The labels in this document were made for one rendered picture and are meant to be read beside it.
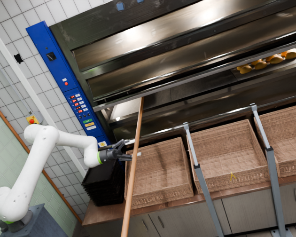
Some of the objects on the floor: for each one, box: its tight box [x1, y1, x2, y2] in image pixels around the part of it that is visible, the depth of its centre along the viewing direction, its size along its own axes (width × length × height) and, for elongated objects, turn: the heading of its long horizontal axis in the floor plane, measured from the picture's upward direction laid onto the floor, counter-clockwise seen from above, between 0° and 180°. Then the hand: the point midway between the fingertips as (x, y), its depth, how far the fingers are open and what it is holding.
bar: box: [98, 103, 293, 237], centre depth 196 cm, size 31×127×118 cm, turn 119°
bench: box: [82, 128, 296, 237], centre depth 224 cm, size 56×242×58 cm, turn 119°
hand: (135, 147), depth 172 cm, fingers open, 11 cm apart
